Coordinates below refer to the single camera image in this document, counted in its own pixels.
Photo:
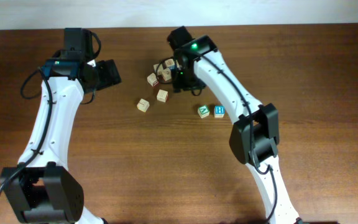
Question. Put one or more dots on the blue D wooden block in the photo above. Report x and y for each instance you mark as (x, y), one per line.
(170, 63)

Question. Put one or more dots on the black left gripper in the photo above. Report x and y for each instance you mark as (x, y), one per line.
(109, 74)

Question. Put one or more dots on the plain snake wooden block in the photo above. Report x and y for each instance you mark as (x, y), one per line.
(166, 74)

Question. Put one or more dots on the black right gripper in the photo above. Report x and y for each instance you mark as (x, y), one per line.
(178, 85)

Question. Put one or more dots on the red E wooden block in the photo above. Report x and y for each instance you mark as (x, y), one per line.
(162, 95)

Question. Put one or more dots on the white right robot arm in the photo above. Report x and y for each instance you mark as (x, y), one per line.
(255, 134)

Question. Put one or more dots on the red Y wooden block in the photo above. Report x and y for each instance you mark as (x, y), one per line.
(152, 80)

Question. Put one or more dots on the blue H wooden block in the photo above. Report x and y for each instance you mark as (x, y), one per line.
(219, 111)

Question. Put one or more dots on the green V wooden block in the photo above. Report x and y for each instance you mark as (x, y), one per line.
(203, 111)

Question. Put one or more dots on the plain T wooden block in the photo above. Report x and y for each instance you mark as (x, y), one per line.
(143, 105)

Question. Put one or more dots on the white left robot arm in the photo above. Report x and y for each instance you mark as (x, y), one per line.
(40, 188)

